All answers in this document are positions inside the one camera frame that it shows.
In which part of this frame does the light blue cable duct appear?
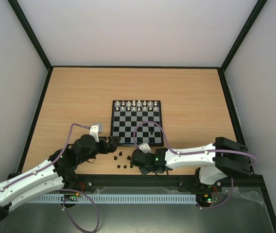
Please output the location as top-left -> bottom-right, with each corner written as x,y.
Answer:
28,194 -> 197,204

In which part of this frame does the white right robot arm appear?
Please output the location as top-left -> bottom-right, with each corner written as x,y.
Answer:
130,137 -> 252,190

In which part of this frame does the black aluminium front rail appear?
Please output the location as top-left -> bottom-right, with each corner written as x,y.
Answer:
74,173 -> 265,195

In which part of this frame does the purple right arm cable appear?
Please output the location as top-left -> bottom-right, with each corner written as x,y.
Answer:
133,120 -> 257,211

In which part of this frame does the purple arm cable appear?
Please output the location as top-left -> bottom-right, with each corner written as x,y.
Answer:
0,123 -> 102,233
133,120 -> 257,211

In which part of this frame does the black frame post rear right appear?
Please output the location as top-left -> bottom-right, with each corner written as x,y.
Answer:
220,0 -> 268,72

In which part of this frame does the black frame post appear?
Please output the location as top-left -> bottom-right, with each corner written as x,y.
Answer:
220,0 -> 268,72
8,0 -> 52,71

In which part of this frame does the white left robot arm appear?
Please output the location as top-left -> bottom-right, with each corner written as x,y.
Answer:
0,134 -> 121,221

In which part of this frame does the black and silver chessboard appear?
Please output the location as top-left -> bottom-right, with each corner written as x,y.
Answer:
110,100 -> 164,147

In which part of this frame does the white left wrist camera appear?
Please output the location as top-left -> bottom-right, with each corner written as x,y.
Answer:
89,123 -> 103,142

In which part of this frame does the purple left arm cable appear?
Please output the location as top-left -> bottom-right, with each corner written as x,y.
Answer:
0,123 -> 102,233

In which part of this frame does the black frame post rear left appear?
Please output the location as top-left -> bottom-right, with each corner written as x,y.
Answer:
8,0 -> 52,71

